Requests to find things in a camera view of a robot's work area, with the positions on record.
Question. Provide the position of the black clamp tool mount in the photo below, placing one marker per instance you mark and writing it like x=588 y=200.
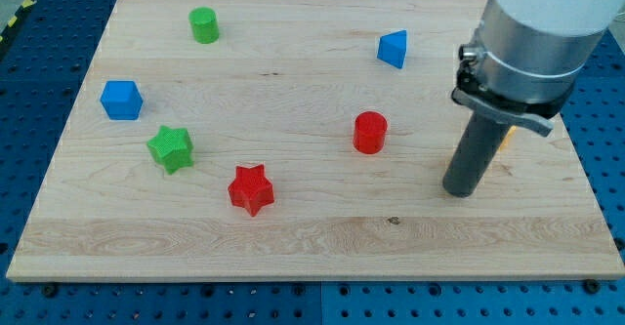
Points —
x=472 y=91

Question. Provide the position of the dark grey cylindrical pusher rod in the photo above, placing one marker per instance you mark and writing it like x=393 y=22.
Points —
x=480 y=141

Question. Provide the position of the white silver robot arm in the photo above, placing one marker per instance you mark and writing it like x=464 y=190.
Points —
x=518 y=70

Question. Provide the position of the red star block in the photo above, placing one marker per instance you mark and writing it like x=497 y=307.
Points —
x=251 y=189

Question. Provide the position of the green star block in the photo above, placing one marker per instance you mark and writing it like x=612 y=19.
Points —
x=171 y=148

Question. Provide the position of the yellow block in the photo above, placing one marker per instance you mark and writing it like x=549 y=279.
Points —
x=505 y=142

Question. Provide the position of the blue triangle block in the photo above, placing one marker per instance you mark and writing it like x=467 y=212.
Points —
x=392 y=48

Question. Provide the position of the red cylinder block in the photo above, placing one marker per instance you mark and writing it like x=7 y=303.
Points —
x=370 y=130

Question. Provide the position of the light wooden board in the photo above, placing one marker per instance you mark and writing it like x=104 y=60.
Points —
x=282 y=86

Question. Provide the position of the green cylinder block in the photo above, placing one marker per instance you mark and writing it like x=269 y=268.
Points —
x=204 y=25

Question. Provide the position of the blue hexagon block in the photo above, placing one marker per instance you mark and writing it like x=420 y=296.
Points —
x=121 y=100

